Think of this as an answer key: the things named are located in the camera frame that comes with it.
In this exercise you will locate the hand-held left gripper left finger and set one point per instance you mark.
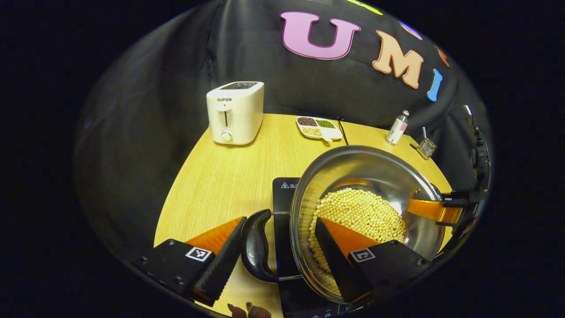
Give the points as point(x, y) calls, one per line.
point(223, 269)

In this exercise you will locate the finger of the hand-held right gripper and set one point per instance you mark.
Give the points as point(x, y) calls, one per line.
point(430, 210)

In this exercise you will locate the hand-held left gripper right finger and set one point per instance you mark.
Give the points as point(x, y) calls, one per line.
point(329, 251)

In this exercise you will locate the black induction cooktop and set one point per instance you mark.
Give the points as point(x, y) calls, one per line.
point(282, 194)

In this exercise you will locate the pile of yellow soybeans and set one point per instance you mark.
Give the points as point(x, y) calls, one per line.
point(362, 210)

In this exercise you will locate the clear bottle with pink label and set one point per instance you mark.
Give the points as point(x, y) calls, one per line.
point(397, 128)

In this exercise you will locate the white divided dish of beans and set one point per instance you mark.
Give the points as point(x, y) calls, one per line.
point(318, 128)

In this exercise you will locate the white toaster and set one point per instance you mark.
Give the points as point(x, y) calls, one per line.
point(236, 117)

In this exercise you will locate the black backdrop cloth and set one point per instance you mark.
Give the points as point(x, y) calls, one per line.
point(154, 110)

